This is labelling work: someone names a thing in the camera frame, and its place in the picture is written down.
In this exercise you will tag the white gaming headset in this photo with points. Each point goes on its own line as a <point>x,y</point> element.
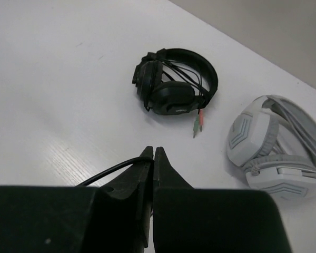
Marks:
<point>273,143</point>

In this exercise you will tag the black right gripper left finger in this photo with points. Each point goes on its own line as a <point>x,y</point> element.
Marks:
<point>111,218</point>

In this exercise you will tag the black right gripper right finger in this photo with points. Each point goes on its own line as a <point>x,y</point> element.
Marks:
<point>186,219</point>

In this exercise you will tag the black headphones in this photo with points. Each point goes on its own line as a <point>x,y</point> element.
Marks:
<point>176,81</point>

